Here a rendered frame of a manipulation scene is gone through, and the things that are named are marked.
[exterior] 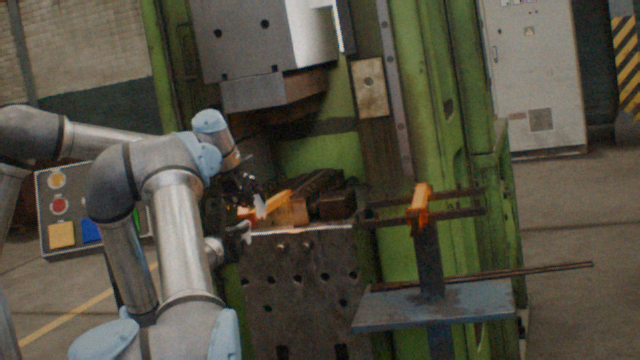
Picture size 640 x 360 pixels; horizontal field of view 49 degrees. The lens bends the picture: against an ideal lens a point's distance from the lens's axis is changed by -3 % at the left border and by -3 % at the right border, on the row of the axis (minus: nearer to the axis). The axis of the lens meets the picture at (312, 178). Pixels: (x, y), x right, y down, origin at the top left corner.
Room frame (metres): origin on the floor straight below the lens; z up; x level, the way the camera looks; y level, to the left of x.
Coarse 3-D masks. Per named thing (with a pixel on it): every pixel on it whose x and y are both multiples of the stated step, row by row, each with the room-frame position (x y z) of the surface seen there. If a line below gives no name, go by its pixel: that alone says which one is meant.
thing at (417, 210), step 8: (424, 184) 1.87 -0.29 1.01; (416, 192) 1.79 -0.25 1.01; (424, 192) 1.78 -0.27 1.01; (416, 200) 1.70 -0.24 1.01; (424, 200) 1.71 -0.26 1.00; (416, 208) 1.58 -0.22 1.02; (424, 208) 1.58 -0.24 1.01; (408, 216) 1.52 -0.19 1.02; (416, 216) 1.51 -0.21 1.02; (424, 216) 1.58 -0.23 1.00; (408, 224) 1.59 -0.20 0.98; (416, 224) 1.51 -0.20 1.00; (416, 232) 1.51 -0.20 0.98
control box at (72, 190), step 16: (48, 176) 2.17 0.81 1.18; (64, 176) 2.17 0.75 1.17; (80, 176) 2.17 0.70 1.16; (48, 192) 2.14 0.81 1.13; (64, 192) 2.14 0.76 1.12; (80, 192) 2.14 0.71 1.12; (48, 208) 2.12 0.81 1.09; (80, 208) 2.11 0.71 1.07; (144, 208) 2.11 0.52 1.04; (48, 224) 2.09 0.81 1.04; (80, 224) 2.09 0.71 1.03; (144, 224) 2.09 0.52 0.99; (48, 240) 2.06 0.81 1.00; (80, 240) 2.06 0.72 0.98; (144, 240) 2.09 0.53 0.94; (48, 256) 2.05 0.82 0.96; (64, 256) 2.08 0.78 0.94; (80, 256) 2.11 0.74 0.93
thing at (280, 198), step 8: (280, 192) 2.12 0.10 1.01; (288, 192) 2.12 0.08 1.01; (272, 200) 2.02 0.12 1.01; (280, 200) 2.05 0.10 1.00; (272, 208) 1.99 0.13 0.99; (240, 216) 1.84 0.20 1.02; (248, 216) 1.83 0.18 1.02; (256, 216) 1.88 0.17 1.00; (232, 224) 1.76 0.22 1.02; (256, 224) 1.85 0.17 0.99
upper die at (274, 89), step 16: (320, 64) 2.41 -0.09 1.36; (240, 80) 2.11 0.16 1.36; (256, 80) 2.09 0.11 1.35; (272, 80) 2.07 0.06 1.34; (288, 80) 2.10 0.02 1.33; (304, 80) 2.23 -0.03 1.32; (320, 80) 2.38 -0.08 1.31; (224, 96) 2.13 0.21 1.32; (240, 96) 2.11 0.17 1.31; (256, 96) 2.09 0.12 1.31; (272, 96) 2.08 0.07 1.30; (288, 96) 2.08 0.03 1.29; (304, 96) 2.21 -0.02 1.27
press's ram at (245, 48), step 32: (192, 0) 2.14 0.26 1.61; (224, 0) 2.11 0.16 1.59; (256, 0) 2.07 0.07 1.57; (288, 0) 2.06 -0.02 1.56; (320, 0) 2.21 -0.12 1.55; (224, 32) 2.11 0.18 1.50; (256, 32) 2.08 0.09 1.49; (288, 32) 2.05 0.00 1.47; (320, 32) 2.30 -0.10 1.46; (224, 64) 2.12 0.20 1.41; (256, 64) 2.09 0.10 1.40; (288, 64) 2.05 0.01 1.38
